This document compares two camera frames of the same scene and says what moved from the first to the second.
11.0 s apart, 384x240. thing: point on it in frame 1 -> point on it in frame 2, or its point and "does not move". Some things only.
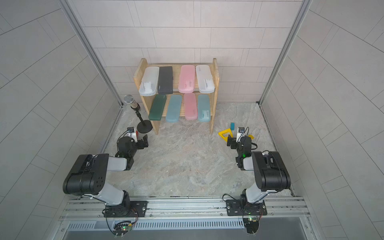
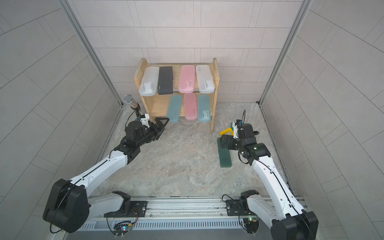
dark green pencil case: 156,110 -> 224,155
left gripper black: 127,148 -> 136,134
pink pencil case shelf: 190,108 does not move
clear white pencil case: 149,83 does not move
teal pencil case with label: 203,108 does not move
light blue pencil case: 174,109 does not move
